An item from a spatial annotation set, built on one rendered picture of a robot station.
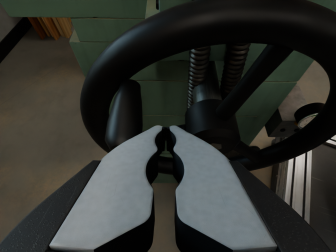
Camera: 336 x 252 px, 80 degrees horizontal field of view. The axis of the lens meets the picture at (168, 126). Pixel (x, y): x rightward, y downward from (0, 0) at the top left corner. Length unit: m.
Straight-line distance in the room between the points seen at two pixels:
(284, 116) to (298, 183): 0.46
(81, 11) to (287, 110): 0.48
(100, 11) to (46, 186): 0.98
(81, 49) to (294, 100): 0.50
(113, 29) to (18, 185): 1.05
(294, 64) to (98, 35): 0.36
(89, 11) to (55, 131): 1.05
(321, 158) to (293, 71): 0.68
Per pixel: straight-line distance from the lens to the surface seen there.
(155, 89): 0.45
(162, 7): 0.23
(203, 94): 0.25
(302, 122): 0.52
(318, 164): 1.08
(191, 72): 0.26
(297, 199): 0.94
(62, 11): 0.37
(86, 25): 0.37
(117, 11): 0.35
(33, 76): 1.73
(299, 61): 0.46
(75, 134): 1.28
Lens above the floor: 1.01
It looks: 58 degrees down
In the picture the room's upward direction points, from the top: 1 degrees clockwise
